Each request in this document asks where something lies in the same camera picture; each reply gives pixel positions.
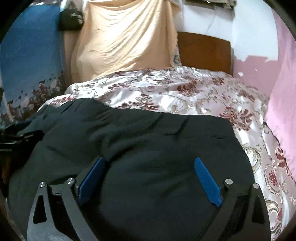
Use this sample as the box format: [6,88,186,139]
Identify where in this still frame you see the black padded jacket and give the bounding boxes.
[8,99,254,240]

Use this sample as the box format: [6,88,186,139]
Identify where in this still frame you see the pink curtain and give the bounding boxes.
[265,11,295,178]

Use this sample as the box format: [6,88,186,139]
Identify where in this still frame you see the floral satin bedspread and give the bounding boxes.
[46,66,295,240]

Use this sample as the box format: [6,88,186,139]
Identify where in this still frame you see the brown wooden headboard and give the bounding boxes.
[178,32,232,74]

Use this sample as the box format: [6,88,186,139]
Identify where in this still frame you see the olive cloth on shelf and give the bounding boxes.
[216,0,237,9]

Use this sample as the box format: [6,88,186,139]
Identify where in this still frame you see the black hanging bag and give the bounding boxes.
[58,9,84,31]

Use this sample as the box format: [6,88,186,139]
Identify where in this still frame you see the beige hanging cloth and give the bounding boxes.
[70,1,181,83]

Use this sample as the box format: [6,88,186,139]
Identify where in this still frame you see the blue patterned curtain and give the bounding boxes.
[1,3,66,128]

